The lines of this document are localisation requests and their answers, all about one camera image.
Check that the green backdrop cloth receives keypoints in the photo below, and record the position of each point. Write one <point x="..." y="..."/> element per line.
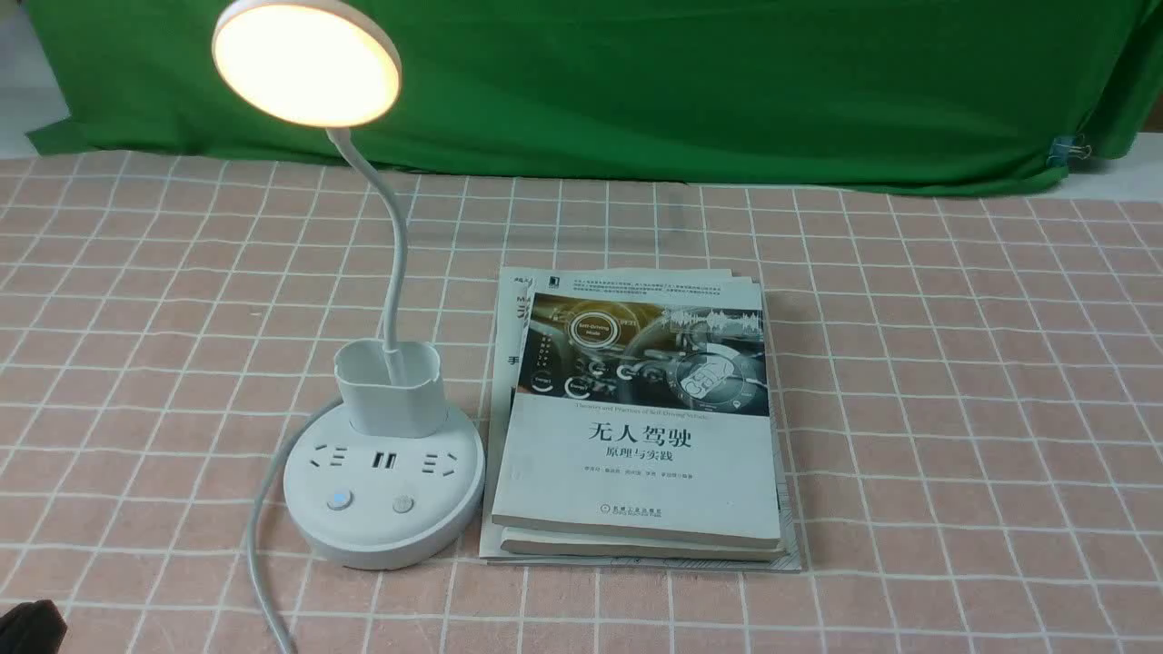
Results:
<point x="946" y="98"/>

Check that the bottom thin white book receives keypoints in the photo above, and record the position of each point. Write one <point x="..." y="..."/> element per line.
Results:
<point x="790" y="545"/>

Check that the top book with car cover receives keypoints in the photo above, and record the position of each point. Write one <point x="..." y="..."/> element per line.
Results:
<point x="636" y="454"/>

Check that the pink checkered tablecloth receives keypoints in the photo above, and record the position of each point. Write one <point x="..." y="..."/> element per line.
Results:
<point x="970" y="396"/>

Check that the white desk lamp with base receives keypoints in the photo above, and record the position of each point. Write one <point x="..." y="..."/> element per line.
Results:
<point x="391" y="472"/>

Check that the metal binder clip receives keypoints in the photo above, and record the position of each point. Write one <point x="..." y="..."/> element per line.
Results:
<point x="1066" y="149"/>

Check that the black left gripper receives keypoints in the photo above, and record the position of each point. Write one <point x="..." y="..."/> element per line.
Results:
<point x="34" y="627"/>

